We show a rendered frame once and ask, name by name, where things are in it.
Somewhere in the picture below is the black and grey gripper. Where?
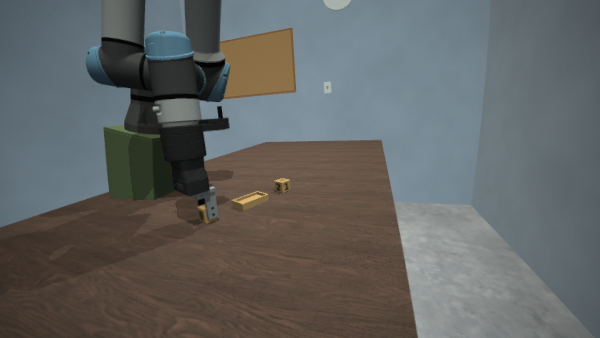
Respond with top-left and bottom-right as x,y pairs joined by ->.
152,99 -> 230,220

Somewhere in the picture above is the tan wooden cube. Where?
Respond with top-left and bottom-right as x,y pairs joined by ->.
197,204 -> 220,224
274,178 -> 290,193

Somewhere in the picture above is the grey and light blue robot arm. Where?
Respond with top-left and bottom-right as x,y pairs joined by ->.
86,0 -> 230,135

